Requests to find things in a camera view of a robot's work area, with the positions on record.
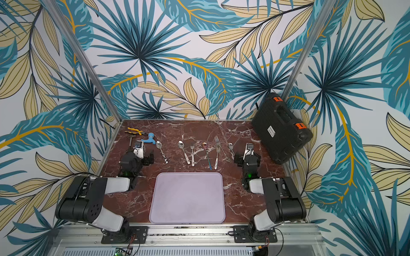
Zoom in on white handle fork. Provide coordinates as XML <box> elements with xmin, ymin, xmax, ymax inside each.
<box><xmin>214</xmin><ymin>145</ymin><xmax>221</xmax><ymax>170</ymax></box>

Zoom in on iridescent spoon blue handle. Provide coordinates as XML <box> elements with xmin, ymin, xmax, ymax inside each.
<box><xmin>202</xmin><ymin>142</ymin><xmax>212</xmax><ymax>170</ymax></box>

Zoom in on cartoon handle spoon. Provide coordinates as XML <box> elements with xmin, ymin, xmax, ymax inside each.
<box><xmin>178</xmin><ymin>141</ymin><xmax>191</xmax><ymax>165</ymax></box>

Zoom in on cartoon handle fork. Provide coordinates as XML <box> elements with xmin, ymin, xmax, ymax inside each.
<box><xmin>190</xmin><ymin>144</ymin><xmax>195</xmax><ymax>167</ymax></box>

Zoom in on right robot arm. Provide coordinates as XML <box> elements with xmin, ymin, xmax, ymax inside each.
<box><xmin>233</xmin><ymin>150</ymin><xmax>306</xmax><ymax>243</ymax></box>

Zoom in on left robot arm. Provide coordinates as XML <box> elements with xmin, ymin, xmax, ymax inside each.
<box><xmin>55</xmin><ymin>151</ymin><xmax>154</xmax><ymax>244</ymax></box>

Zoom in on all steel fork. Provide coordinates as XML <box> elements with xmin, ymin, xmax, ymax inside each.
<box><xmin>215</xmin><ymin>136</ymin><xmax>231</xmax><ymax>162</ymax></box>

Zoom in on blue plastic faucet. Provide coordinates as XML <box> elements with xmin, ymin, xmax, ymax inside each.
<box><xmin>141</xmin><ymin>133</ymin><xmax>156</xmax><ymax>145</ymax></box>

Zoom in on black tool case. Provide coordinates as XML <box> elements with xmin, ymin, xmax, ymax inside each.
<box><xmin>252</xmin><ymin>93</ymin><xmax>313</xmax><ymax>164</ymax></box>

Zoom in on lavender placemat tray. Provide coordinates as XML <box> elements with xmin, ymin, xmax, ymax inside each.
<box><xmin>149</xmin><ymin>172</ymin><xmax>226</xmax><ymax>224</ymax></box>

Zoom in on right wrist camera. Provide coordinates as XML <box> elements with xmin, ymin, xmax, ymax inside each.
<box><xmin>243</xmin><ymin>143</ymin><xmax>254</xmax><ymax>160</ymax></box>

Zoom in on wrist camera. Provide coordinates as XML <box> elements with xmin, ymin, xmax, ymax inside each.
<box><xmin>133</xmin><ymin>141</ymin><xmax>144</xmax><ymax>159</ymax></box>
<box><xmin>243</xmin><ymin>143</ymin><xmax>254</xmax><ymax>160</ymax></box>

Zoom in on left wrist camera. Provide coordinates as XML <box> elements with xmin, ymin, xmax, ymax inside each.
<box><xmin>133</xmin><ymin>141</ymin><xmax>144</xmax><ymax>159</ymax></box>

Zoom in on white handle steel spoon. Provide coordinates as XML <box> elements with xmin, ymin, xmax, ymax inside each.
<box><xmin>228</xmin><ymin>143</ymin><xmax>235</xmax><ymax>159</ymax></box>

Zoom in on yellow handled pliers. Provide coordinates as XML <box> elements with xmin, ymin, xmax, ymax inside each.
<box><xmin>125</xmin><ymin>128</ymin><xmax>148</xmax><ymax>136</ymax></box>

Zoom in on cow pattern handle spoon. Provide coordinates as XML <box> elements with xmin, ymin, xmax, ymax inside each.
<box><xmin>156</xmin><ymin>140</ymin><xmax>169</xmax><ymax>164</ymax></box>

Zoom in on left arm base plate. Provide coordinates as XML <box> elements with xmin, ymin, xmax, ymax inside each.
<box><xmin>101</xmin><ymin>226</ymin><xmax>148</xmax><ymax>244</ymax></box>

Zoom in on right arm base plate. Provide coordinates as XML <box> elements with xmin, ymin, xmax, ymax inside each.
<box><xmin>233</xmin><ymin>225</ymin><xmax>278</xmax><ymax>244</ymax></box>

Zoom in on aluminium front rail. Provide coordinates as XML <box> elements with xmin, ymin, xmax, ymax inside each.
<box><xmin>48</xmin><ymin>223</ymin><xmax>329</xmax><ymax>256</ymax></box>

